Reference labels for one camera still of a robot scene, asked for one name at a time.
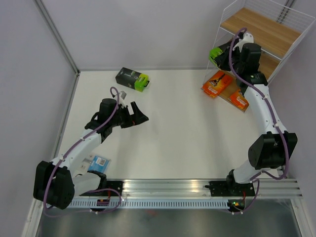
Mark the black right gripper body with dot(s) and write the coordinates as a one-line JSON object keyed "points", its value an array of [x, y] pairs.
{"points": [[237, 66]]}

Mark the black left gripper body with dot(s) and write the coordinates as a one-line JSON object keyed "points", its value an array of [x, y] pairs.
{"points": [[124, 119]]}

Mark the black green razor box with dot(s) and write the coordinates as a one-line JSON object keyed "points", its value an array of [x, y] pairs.
{"points": [[132, 79], [218, 53]]}

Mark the orange razor box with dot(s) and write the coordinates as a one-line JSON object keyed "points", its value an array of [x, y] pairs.
{"points": [[216, 83], [239, 100]]}

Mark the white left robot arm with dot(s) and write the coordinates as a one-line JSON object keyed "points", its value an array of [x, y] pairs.
{"points": [[56, 182]]}

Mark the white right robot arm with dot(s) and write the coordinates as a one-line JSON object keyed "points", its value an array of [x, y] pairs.
{"points": [[271, 152]]}

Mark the clear blue razor blister pack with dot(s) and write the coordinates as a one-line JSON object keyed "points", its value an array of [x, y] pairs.
{"points": [[94, 162]]}

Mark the white wire wooden shelf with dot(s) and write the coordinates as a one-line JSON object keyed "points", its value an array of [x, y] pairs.
{"points": [[278, 29]]}

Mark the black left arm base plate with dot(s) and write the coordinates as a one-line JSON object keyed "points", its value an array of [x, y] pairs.
{"points": [[109, 184]]}

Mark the white slotted cable duct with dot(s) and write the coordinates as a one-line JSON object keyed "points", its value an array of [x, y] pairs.
{"points": [[155, 203]]}

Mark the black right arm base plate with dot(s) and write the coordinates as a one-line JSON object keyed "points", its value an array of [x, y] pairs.
{"points": [[223, 189]]}

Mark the aluminium corner frame post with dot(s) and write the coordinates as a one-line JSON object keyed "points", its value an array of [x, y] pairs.
{"points": [[52, 27]]}

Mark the aluminium mounting rail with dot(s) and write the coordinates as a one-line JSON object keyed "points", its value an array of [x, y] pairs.
{"points": [[183, 188]]}

